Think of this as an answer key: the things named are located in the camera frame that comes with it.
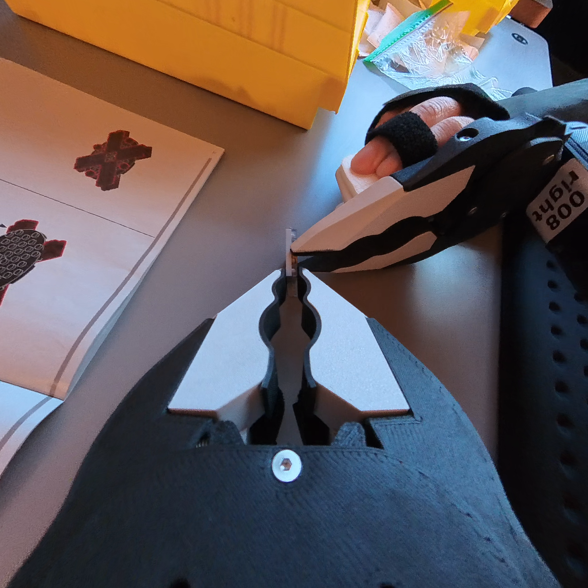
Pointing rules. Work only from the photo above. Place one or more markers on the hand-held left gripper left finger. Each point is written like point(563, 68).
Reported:
point(220, 367)

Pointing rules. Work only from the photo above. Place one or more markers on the person's right forearm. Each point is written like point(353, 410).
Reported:
point(551, 105)

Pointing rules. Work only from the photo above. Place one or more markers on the yellow plastic parts bin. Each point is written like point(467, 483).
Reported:
point(206, 46)
point(482, 13)

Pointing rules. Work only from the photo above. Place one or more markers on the black perforated pad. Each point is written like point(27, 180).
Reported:
point(542, 367)

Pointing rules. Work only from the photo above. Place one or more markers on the crumpled clear plastic bag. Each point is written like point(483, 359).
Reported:
point(427, 55)

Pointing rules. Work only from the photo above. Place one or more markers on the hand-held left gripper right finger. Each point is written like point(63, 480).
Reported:
point(358, 367)

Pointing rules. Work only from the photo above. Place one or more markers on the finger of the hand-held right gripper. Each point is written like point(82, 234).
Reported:
point(376, 211)
point(409, 252)

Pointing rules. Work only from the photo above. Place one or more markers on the grey desk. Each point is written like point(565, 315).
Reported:
point(257, 193)

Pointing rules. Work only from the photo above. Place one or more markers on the person's right hand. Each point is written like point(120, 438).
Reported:
point(441, 115)

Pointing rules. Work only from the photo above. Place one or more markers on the instruction booklet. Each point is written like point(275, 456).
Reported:
point(92, 275)

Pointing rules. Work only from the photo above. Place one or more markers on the brown paper bag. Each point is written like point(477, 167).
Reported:
point(381, 23)

